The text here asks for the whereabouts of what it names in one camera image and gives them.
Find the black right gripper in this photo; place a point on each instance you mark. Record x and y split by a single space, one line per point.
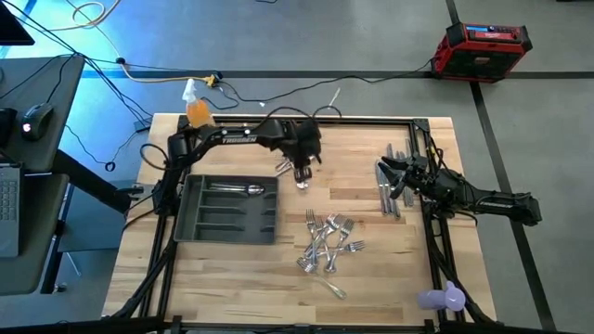
424 176

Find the grey plastic cutlery tray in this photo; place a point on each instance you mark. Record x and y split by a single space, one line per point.
232 232

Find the black desk device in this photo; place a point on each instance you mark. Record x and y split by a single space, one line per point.
7 127

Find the black computer mouse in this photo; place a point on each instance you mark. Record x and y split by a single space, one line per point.
37 118

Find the grey laptop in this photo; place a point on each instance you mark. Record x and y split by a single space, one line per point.
9 209

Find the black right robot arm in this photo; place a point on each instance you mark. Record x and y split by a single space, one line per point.
501 204

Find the dark grey desk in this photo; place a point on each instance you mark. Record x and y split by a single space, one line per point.
42 153

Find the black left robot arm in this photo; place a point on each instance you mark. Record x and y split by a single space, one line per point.
236 137

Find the red and black jobsite radio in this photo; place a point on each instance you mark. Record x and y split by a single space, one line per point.
482 55

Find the grey desk base plate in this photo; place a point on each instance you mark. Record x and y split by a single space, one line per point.
93 227

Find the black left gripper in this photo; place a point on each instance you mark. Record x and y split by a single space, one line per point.
301 144

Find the black computer monitor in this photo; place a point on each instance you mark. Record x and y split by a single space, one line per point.
14 28

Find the white stick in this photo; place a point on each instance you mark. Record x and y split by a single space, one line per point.
334 98

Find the lavender plastic object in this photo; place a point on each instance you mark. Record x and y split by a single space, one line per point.
441 299

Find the black aluminium table frame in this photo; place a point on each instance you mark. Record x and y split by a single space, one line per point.
371 121

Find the small black floor box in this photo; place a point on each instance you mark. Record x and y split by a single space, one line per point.
142 125

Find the silver metal fork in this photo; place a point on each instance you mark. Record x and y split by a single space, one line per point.
319 222
347 226
356 246
335 221
306 265
310 215

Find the orange liquid spray bottle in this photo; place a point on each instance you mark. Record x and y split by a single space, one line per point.
199 113

